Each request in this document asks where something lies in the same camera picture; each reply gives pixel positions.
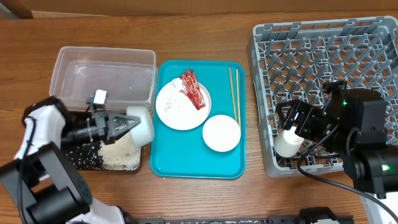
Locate white cup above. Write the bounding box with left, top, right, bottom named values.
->
left=274, top=126, right=304, bottom=157

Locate grey bowl of rice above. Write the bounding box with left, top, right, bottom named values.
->
left=126, top=106, right=155, bottom=147

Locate white tissue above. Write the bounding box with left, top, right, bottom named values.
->
left=165, top=78, right=183, bottom=111

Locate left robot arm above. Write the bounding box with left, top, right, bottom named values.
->
left=1, top=96, right=141, bottom=223

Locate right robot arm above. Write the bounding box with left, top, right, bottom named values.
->
left=276, top=80, right=397, bottom=223

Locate grey dishwasher rack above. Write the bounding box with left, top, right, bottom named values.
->
left=248, top=16, right=397, bottom=178

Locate black tray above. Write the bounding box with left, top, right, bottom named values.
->
left=62, top=141, right=142, bottom=172

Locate spilled rice pile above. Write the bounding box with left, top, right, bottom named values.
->
left=98, top=133, right=141, bottom=171

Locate clear plastic bin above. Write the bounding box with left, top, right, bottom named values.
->
left=49, top=46, right=157, bottom=112

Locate white round plate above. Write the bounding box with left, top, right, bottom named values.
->
left=155, top=81, right=211, bottom=131

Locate teal plastic tray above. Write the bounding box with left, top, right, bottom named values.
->
left=150, top=60, right=246, bottom=179

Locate white bowl upside down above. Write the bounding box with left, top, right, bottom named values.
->
left=202, top=114, right=241, bottom=152

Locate right wooden chopstick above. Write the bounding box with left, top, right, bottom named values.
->
left=236, top=69, right=241, bottom=128

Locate wooden chopstick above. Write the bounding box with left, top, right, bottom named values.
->
left=228, top=67, right=238, bottom=122
left=236, top=69, right=241, bottom=128

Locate left wooden chopstick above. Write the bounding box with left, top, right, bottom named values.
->
left=228, top=67, right=238, bottom=122

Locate red snack wrapper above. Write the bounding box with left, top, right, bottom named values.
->
left=180, top=70, right=206, bottom=110

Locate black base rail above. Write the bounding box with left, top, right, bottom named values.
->
left=118, top=205, right=355, bottom=224

